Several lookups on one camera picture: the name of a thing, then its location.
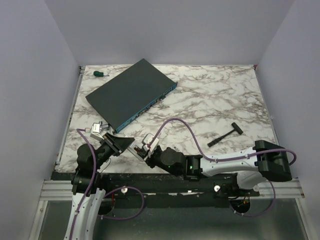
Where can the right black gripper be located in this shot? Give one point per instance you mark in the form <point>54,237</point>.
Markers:
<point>149,160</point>

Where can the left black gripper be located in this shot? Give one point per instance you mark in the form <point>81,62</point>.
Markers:
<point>117,144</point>

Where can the white remote control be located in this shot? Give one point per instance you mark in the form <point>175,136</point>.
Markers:
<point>139,152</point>

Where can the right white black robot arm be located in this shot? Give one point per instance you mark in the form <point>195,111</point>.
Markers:
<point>264,161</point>

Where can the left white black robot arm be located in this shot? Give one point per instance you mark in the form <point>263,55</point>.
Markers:
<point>89,186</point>

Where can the silver metal bracket clamp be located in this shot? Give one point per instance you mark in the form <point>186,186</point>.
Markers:
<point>103,126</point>

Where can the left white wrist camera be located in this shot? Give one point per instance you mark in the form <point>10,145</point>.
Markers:
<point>95,131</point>

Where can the dark grey network switch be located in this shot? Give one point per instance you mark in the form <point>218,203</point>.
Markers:
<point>129,94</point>

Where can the green handled screwdriver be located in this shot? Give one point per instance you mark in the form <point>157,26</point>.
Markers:
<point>100,74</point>

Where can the black T-handle tool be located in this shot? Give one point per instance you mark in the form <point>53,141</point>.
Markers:
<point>235,127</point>

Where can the aluminium frame rail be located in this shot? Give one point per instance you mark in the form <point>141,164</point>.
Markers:
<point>283,190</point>

